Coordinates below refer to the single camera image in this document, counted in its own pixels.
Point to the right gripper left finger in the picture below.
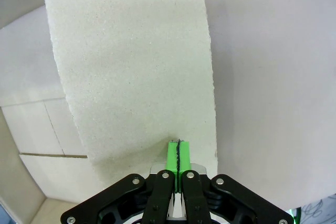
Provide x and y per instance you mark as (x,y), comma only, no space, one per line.
(157,197)

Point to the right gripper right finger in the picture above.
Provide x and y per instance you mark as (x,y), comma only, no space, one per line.
(199,197)

